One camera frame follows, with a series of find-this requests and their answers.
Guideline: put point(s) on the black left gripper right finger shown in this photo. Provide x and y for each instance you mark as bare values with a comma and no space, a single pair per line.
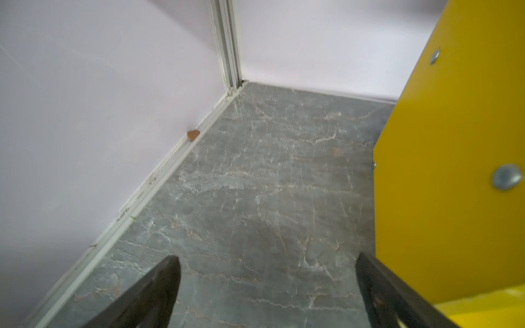
390,302

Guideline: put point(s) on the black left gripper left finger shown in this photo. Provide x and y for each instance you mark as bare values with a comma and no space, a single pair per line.
148,303

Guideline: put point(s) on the yellow pink blue shelf rack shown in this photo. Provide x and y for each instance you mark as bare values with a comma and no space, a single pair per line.
440,223

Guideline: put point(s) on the small brown debris piece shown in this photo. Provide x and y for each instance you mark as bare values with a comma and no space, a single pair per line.
193,135

